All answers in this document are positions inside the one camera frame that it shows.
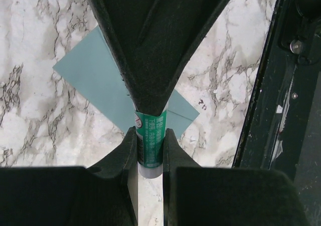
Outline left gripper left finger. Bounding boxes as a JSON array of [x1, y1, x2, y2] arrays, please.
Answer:
[[1, 127, 138, 225]]

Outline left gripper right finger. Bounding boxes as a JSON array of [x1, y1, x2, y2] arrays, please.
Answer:
[[163, 129, 308, 225]]

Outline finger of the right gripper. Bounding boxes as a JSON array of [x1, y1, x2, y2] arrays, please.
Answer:
[[88, 0, 164, 111], [140, 0, 230, 111]]

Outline teal envelope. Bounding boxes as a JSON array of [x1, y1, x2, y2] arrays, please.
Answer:
[[52, 26, 201, 140]]

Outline green glue stick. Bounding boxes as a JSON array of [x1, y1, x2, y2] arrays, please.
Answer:
[[134, 108, 167, 179]]

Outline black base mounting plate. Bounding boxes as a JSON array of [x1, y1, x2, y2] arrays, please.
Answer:
[[232, 0, 321, 226]]

